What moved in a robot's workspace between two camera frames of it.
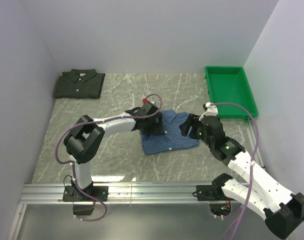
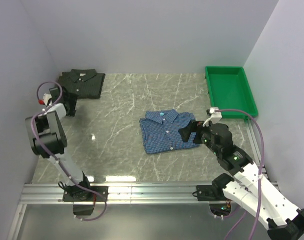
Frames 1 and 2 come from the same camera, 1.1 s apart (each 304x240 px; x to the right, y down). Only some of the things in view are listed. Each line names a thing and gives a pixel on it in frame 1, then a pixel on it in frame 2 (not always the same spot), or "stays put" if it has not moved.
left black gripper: [157, 127] -> [72, 98]
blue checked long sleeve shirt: [173, 138] stays put
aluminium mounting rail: [118, 193] stays put
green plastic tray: [231, 84] stays put
